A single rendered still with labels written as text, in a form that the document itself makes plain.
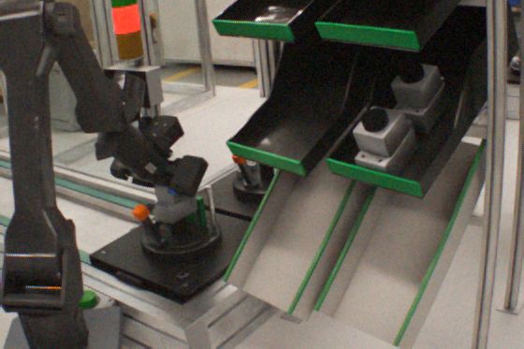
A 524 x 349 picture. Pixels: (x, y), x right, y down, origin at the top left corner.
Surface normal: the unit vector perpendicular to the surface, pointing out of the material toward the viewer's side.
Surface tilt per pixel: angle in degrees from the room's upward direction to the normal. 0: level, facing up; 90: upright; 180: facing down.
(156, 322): 90
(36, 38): 82
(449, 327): 0
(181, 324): 0
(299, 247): 45
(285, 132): 25
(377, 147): 115
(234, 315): 90
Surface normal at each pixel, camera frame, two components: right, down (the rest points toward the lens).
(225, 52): -0.59, 0.34
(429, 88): 0.69, 0.20
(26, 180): -0.13, 0.06
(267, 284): -0.58, -0.43
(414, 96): -0.61, 0.68
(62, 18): 0.99, -0.05
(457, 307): -0.10, -0.93
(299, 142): -0.39, -0.71
